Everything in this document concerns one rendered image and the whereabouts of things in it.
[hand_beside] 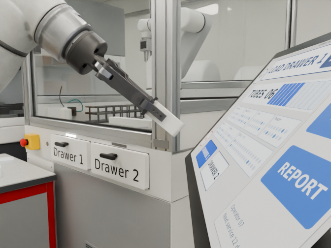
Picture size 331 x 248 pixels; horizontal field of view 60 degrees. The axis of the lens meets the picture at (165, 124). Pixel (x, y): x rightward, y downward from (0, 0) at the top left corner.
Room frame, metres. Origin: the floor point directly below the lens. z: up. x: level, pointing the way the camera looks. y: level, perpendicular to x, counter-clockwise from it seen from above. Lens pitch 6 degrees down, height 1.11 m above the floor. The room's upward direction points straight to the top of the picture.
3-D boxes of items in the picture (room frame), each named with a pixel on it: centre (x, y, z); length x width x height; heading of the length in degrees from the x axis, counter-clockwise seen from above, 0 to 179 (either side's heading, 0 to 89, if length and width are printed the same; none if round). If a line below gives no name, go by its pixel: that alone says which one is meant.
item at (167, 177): (1.48, 0.04, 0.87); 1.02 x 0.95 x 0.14; 47
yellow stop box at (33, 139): (1.37, 0.65, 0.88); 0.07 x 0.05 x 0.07; 47
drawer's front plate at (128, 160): (0.94, 0.16, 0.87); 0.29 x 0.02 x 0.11; 47
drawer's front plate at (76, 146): (1.15, 0.39, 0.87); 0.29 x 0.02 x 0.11; 47
